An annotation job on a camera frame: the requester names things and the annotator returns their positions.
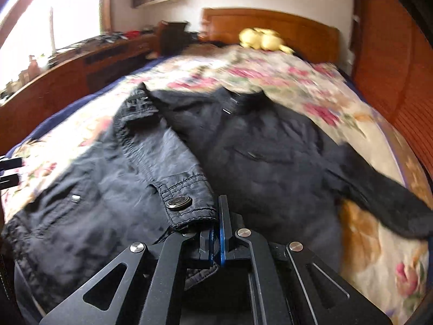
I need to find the dark navy jacket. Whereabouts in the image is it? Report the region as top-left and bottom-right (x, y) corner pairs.
(3, 86), (432, 311)

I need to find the floral bedspread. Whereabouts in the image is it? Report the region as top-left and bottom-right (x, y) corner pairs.
(1, 45), (432, 324)

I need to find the long wooden dresser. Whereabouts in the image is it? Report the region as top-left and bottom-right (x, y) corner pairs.
(0, 34), (159, 154)

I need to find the red item on dresser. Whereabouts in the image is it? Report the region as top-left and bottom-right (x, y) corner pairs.
(123, 30), (142, 40)

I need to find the dark wooden chair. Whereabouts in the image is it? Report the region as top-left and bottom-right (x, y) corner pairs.
(157, 21), (189, 57)

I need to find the wooden headboard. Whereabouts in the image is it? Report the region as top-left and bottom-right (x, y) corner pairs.
(199, 8), (340, 64)

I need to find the yellow plush toy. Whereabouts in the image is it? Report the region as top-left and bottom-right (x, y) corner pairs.
(238, 28), (294, 54)

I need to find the wooden louvered wardrobe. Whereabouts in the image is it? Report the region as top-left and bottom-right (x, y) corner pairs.
(354, 0), (432, 171)

